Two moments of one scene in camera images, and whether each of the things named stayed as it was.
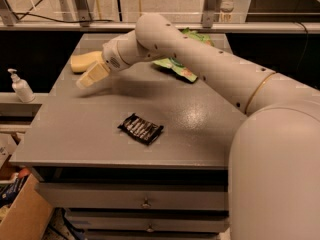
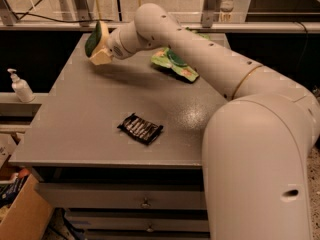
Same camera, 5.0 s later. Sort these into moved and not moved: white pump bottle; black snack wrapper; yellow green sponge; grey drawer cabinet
Moved: yellow green sponge
Not moved: white pump bottle; black snack wrapper; grey drawer cabinet
